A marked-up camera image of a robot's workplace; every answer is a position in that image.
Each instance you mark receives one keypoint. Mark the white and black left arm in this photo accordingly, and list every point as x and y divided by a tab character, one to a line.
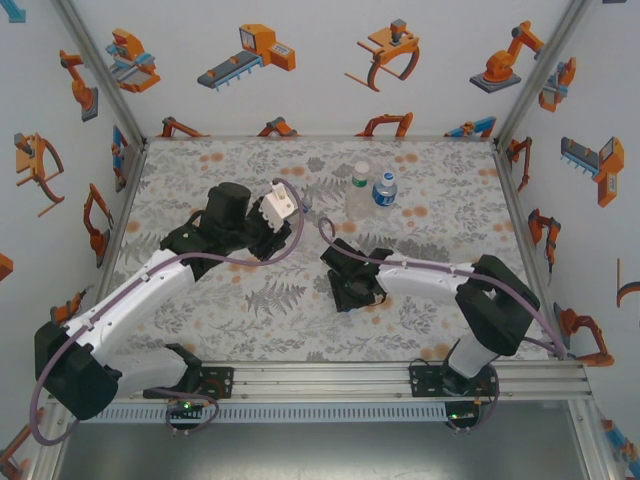
140	290

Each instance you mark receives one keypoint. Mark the small circuit board green light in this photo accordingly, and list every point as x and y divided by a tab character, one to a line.
462	415
185	407

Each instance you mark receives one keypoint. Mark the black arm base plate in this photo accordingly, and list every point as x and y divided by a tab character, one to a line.
420	386
227	375

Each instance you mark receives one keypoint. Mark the clear bottle dark blue label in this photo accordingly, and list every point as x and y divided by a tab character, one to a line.
384	195

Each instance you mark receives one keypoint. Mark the aluminium table edge rail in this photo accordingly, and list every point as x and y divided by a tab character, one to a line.
121	225
522	225

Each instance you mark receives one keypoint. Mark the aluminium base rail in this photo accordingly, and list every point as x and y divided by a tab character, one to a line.
320	380

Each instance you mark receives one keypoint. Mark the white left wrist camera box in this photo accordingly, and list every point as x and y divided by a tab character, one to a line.
277	207

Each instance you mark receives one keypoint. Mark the aluminium frame post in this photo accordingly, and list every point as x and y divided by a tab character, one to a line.
105	70
542	70

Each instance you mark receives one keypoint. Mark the white cap with blue print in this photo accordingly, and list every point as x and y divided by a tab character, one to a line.
389	177

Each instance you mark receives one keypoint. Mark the aluminium frame leg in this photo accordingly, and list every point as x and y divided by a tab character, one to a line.
50	450
589	440

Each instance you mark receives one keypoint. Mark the clear bottle green label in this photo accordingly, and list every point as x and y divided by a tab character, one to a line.
360	201

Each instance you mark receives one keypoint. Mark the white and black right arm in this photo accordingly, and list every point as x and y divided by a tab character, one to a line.
425	281

